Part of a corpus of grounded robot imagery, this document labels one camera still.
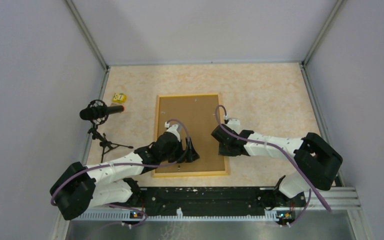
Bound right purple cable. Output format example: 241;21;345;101
214;104;333;228

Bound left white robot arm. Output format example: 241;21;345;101
49;131;200;220

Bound purple cable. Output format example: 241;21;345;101
50;119;193;207
214;104;333;228

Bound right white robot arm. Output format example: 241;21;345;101
211;124;343;210

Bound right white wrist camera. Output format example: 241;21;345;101
224;115;243;133

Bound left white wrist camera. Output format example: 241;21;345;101
164;121;182;142

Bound brown backing board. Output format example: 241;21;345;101
154;96;226;174

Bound small yellow toy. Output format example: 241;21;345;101
112;93;127;104

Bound black microphone on stand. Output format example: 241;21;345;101
79;99;134;163

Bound wooden picture frame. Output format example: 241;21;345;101
151;93;230;179

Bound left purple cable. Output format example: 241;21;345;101
50;119;193;207

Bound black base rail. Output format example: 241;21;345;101
123;186;306;217

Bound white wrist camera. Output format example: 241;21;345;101
164;121;182;142
224;115;243;133

